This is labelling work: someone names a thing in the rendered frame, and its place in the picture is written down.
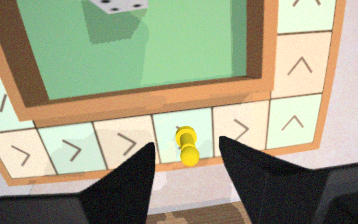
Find yellow pawn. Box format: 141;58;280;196
175;126;200;166

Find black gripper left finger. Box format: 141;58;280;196
0;142;156;224

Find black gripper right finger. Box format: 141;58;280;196
219;136;358;224

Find white die with black pips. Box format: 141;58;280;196
89;0;149;14

